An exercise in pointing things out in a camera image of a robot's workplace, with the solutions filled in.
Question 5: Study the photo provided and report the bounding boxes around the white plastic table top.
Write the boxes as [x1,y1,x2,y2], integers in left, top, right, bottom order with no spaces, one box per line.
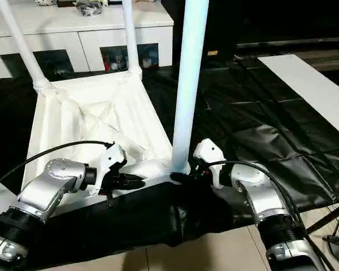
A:
[20,68,192,218]

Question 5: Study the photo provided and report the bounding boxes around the white plastic table leg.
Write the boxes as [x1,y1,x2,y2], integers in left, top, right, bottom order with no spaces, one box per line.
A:
[0,172,18,215]
[171,0,211,176]
[0,0,54,91]
[120,0,144,82]

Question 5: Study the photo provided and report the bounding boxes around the black plastic mat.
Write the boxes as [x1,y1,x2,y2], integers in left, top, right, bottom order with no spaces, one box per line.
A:
[0,56,339,266]

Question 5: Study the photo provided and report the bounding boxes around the red and white container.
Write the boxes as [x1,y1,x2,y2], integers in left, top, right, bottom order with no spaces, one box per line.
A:
[102,53,120,72]

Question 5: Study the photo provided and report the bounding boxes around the black tripod leg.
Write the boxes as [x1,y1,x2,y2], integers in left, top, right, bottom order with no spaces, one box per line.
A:
[306,201,339,234]

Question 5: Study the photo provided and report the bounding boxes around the white flat board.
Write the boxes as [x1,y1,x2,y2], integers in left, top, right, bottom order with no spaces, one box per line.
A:
[256,53,339,142]

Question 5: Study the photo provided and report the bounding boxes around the white sideboard cabinet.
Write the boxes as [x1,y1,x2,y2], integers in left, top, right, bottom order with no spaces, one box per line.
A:
[0,4,175,80]

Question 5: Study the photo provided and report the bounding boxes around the black low cabinet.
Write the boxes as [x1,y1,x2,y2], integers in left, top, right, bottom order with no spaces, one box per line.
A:
[172,0,339,60]

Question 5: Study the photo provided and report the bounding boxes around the bag of black items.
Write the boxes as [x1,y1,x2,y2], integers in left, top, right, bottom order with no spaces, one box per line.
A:
[74,0,105,18]

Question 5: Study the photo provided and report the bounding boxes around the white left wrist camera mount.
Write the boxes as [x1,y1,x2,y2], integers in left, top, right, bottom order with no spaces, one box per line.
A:
[91,143,129,198]

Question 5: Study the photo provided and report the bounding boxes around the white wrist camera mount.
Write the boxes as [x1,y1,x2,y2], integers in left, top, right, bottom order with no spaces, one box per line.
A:
[192,137,225,190]
[91,143,129,198]

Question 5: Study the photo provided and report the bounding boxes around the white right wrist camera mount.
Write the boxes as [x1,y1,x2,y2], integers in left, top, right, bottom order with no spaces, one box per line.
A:
[192,137,225,190]

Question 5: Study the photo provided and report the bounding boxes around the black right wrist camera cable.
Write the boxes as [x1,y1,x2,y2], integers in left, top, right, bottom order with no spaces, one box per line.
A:
[205,159,329,271]

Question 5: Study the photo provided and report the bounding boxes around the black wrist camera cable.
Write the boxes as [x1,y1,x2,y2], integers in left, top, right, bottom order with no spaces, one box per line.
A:
[0,139,117,193]
[205,159,329,271]

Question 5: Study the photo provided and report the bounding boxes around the black left wrist camera cable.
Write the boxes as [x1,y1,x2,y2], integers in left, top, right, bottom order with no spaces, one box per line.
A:
[0,139,117,193]

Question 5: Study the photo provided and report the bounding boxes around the dark frame with yellow cards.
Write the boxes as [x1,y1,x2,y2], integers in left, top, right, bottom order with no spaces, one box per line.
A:
[55,0,125,9]

